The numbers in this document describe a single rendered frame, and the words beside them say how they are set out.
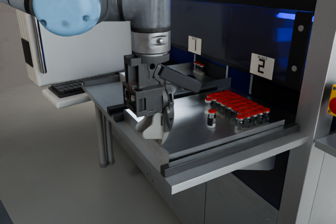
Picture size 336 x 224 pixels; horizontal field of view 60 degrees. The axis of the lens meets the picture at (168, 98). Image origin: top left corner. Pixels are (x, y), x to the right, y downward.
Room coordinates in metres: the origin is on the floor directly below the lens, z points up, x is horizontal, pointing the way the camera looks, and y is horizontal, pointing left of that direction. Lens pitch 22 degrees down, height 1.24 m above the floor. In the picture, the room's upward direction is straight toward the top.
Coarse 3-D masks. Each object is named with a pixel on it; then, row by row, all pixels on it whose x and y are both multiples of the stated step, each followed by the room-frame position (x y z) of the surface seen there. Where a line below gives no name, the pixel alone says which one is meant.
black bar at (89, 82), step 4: (108, 76) 1.09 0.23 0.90; (112, 76) 1.09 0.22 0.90; (116, 76) 1.09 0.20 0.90; (84, 80) 1.04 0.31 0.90; (88, 80) 1.04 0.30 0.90; (92, 80) 1.04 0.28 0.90; (96, 80) 1.05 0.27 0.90; (100, 80) 1.05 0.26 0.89; (104, 80) 1.06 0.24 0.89; (108, 80) 1.07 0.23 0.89; (112, 80) 1.08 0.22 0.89; (116, 80) 1.09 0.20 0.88; (84, 84) 1.02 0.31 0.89; (88, 84) 1.03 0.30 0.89; (92, 84) 1.04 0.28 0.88
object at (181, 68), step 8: (176, 64) 1.21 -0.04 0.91; (184, 64) 1.23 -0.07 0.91; (192, 64) 1.25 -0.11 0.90; (120, 72) 1.09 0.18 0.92; (184, 72) 1.20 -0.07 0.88; (192, 72) 1.20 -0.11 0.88; (120, 80) 1.08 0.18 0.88; (200, 80) 1.09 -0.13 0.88; (208, 80) 1.09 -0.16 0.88; (216, 80) 1.00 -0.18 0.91; (224, 80) 1.01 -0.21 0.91; (176, 88) 0.91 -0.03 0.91
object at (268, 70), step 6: (252, 54) 0.84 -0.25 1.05; (258, 54) 0.82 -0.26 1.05; (252, 60) 0.84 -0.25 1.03; (258, 60) 0.82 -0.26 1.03; (270, 60) 0.78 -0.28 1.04; (252, 66) 0.83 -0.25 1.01; (264, 66) 0.80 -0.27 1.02; (270, 66) 0.78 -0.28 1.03; (252, 72) 0.83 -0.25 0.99; (258, 72) 0.81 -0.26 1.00; (264, 72) 0.79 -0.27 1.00; (270, 72) 0.77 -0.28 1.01; (270, 78) 0.77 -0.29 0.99
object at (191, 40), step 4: (188, 36) 1.14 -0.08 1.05; (192, 36) 1.12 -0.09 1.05; (188, 40) 1.14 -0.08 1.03; (192, 40) 1.11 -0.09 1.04; (196, 40) 1.09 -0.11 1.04; (200, 40) 1.07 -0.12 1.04; (188, 44) 1.14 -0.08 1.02; (192, 44) 1.11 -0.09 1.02; (196, 44) 1.09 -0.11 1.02; (200, 44) 1.07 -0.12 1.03; (188, 48) 1.14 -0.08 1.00; (192, 48) 1.11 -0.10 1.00; (196, 48) 1.09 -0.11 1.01; (200, 48) 1.07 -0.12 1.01; (196, 52) 1.09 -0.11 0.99; (200, 52) 1.07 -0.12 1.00
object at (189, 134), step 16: (192, 96) 0.84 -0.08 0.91; (128, 112) 0.74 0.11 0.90; (176, 112) 0.79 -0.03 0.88; (192, 112) 0.79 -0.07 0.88; (176, 128) 0.69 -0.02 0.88; (192, 128) 0.69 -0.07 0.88; (208, 128) 0.69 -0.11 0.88; (224, 128) 0.69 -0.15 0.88; (256, 128) 0.63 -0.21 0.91; (272, 128) 0.65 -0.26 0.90; (160, 144) 0.55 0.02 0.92; (176, 144) 0.60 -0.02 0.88; (192, 144) 0.60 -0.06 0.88; (208, 144) 0.56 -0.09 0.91
